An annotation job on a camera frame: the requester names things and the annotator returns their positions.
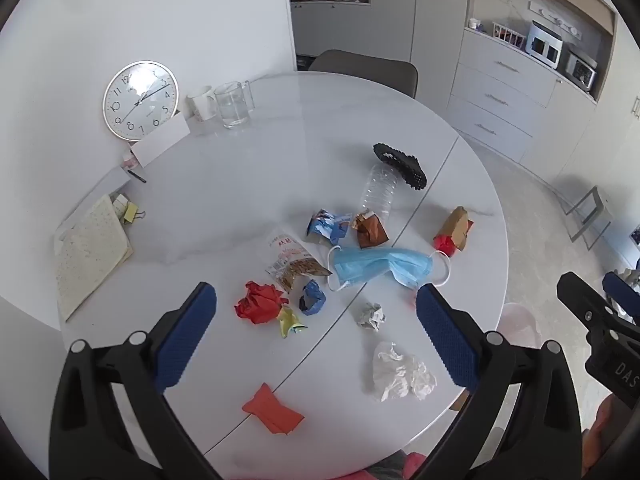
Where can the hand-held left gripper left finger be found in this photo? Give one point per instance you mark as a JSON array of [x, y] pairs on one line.
[[187, 340]]

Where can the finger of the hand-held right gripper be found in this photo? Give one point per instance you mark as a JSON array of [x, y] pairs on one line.
[[620, 289], [575, 297]]

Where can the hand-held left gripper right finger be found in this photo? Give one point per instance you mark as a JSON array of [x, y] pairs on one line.
[[445, 340]]

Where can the white tissue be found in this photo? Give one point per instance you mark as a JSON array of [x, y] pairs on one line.
[[395, 370]]

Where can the grey paper ball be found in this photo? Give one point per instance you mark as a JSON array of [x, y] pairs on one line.
[[370, 316]]

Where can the red paper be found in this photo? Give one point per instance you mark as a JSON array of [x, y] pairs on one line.
[[260, 302]]

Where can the yellow wrapper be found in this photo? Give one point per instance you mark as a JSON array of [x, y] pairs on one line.
[[287, 322]]

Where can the orange paper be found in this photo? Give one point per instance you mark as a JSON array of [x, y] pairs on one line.
[[270, 407]]

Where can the brown paper box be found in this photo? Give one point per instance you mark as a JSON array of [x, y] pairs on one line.
[[455, 227]]

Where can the clear snack bag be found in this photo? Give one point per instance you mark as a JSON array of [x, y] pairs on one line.
[[295, 267]]

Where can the person's right hand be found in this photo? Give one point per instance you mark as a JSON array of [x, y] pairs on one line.
[[600, 427]]

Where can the grey metal stool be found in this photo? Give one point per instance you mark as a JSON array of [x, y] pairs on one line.
[[595, 205]]

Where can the blue face mask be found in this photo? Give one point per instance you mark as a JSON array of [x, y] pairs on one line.
[[370, 265]]

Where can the brown foil wrapper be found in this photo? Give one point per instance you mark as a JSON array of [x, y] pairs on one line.
[[372, 232]]

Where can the open beige notebook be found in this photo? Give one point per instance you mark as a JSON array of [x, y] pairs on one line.
[[90, 250]]

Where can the yellow binder clip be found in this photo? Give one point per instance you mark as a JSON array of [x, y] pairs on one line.
[[127, 212]]

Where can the clear plastic bottle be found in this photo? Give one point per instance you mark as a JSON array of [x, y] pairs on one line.
[[378, 190]]

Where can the blue snack wrapper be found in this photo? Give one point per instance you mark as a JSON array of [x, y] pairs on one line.
[[325, 225]]

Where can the black pen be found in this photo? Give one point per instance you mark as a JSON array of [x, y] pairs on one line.
[[137, 176]]

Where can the white card box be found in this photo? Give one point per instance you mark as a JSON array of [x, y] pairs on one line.
[[160, 142]]

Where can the silver toaster oven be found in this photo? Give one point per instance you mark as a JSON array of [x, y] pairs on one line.
[[581, 69]]

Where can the white drawer cabinet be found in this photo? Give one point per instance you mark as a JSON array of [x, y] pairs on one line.
[[500, 85]]

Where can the white mug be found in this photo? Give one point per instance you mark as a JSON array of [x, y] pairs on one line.
[[202, 102]]

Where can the clear glass pitcher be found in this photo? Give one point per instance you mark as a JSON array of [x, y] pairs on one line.
[[232, 105]]

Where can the white dish rack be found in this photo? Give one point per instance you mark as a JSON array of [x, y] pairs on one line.
[[507, 35]]

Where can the grey upholstered chair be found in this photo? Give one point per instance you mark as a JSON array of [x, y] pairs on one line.
[[365, 70]]

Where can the tall white cabinet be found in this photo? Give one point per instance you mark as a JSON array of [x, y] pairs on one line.
[[440, 20]]

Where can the round white wall clock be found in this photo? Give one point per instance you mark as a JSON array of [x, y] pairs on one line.
[[140, 100]]

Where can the white wall hook rail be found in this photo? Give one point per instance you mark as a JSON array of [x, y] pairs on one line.
[[555, 17]]

